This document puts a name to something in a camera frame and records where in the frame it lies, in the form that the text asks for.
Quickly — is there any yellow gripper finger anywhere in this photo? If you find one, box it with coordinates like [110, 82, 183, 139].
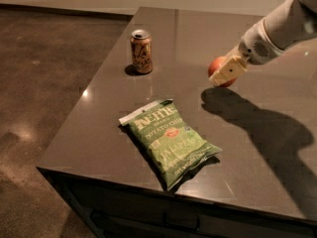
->
[225, 45, 243, 59]
[208, 57, 247, 87]

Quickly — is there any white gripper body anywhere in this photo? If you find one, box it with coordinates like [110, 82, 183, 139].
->
[238, 19, 284, 65]

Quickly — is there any red apple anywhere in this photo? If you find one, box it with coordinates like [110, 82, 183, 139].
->
[208, 57, 236, 87]

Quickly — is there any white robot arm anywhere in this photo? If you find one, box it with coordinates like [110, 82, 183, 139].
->
[208, 0, 317, 87]

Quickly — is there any green jalapeno chip bag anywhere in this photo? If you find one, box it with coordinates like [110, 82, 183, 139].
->
[119, 99, 222, 190]

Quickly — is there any gold soda can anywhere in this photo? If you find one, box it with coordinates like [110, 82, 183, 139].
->
[130, 29, 153, 74]

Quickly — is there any dark cabinet drawer front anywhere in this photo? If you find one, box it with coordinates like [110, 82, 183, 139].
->
[53, 174, 317, 238]

